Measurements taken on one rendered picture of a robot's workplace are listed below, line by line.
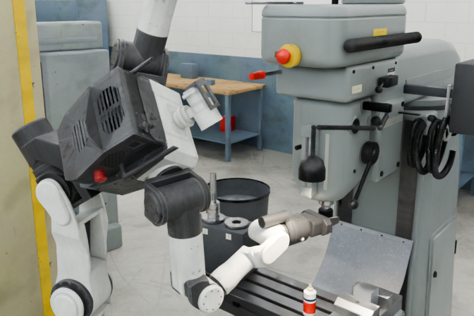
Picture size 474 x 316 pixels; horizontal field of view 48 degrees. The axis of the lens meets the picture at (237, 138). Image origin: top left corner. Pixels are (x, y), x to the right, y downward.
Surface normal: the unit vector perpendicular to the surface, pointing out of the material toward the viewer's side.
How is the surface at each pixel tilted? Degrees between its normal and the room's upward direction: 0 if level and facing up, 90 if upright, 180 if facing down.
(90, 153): 74
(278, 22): 90
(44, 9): 90
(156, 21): 101
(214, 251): 90
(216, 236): 90
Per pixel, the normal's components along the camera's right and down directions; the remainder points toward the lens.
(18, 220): 0.78, 0.15
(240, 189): -0.11, 0.18
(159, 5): 0.03, 0.43
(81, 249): -0.34, 0.61
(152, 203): -0.79, 0.20
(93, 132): -0.71, -0.10
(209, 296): 0.58, 0.19
